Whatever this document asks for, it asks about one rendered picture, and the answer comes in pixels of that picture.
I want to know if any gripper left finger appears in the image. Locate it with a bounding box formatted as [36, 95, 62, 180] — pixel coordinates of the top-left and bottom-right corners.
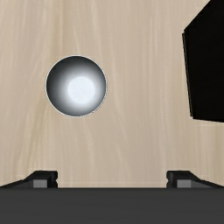
[0, 171, 59, 189]

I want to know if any porcelain bowl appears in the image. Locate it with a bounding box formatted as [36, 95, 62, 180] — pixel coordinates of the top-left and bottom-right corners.
[45, 54, 108, 118]

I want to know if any cabinet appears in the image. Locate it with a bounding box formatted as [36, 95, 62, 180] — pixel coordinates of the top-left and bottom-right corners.
[181, 0, 224, 123]

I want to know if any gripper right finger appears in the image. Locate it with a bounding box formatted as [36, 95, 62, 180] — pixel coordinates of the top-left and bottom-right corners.
[165, 171, 224, 189]

